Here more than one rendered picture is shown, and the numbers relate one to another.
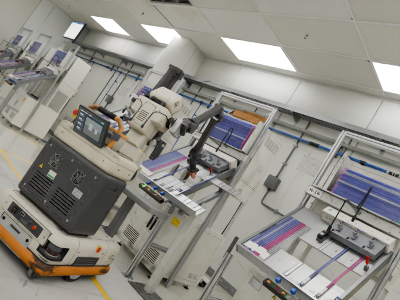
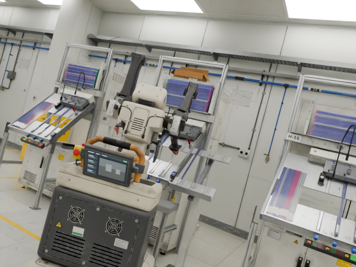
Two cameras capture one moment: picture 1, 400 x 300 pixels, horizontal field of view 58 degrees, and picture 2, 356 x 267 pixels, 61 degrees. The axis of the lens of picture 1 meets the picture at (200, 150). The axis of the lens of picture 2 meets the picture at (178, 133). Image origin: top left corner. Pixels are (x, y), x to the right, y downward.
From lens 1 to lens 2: 105 cm
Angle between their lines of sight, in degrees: 19
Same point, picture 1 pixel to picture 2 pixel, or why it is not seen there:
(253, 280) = (270, 232)
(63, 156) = (83, 207)
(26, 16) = not seen: outside the picture
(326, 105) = (238, 39)
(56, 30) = not seen: outside the picture
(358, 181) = (332, 120)
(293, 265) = (318, 217)
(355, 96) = (262, 26)
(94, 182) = (137, 226)
